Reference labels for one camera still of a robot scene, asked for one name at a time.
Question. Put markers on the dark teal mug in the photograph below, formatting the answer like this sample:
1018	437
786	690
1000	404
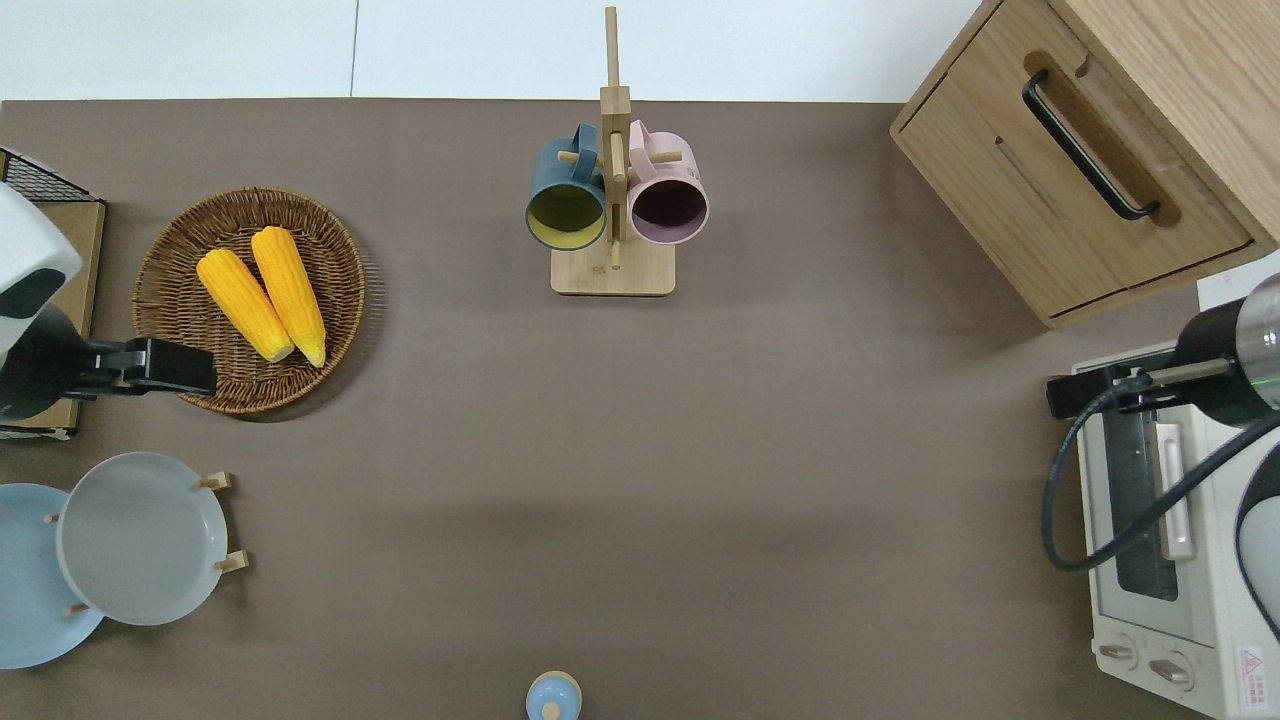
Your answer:
555	170

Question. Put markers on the wooden plate rack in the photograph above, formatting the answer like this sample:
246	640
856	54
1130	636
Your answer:
232	562

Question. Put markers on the pink mug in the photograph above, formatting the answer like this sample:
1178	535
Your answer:
682	165

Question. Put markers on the white toaster oven knob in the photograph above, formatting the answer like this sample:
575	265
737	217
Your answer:
1170	672
1118	652

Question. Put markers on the light blue plate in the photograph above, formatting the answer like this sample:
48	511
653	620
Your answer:
30	600

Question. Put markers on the white toaster oven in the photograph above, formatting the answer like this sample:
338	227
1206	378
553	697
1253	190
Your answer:
1200	640

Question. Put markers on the grey plate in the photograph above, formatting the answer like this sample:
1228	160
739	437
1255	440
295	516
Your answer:
140	540

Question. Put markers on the wooden drawer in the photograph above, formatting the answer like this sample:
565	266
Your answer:
960	150

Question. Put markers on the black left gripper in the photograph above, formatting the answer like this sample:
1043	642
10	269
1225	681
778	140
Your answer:
170	368

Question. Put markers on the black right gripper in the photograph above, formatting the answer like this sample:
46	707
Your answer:
1080	395

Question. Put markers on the wooden mug tree stand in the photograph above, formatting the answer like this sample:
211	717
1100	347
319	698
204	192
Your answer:
612	275

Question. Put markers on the brown table mat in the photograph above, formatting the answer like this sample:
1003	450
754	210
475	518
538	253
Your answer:
700	450

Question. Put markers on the round brown wicker basket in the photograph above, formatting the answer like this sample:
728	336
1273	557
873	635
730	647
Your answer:
180	300

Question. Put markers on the light wooden cabinet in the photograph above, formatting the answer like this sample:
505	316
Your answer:
1200	60

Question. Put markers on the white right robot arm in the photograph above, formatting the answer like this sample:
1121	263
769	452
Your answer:
1220	360

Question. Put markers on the yellow corn cob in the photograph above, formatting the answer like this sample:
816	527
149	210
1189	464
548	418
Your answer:
245	305
290	290

